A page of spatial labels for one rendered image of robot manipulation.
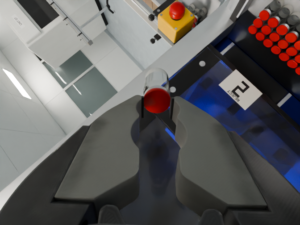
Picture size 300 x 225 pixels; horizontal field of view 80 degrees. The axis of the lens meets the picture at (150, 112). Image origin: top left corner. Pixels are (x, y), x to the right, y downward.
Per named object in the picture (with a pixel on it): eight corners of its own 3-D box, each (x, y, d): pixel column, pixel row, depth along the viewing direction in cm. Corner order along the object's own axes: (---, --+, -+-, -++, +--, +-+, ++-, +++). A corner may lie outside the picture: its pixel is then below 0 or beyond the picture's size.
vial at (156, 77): (169, 67, 16) (172, 87, 13) (167, 89, 18) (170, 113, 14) (145, 66, 17) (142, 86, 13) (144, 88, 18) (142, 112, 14)
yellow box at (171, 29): (191, 32, 54) (173, 47, 53) (174, 17, 55) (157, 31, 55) (196, 14, 47) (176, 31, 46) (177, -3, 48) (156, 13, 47)
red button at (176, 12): (186, 17, 48) (175, 26, 48) (176, 8, 49) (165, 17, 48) (189, 6, 44) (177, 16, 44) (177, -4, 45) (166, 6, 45)
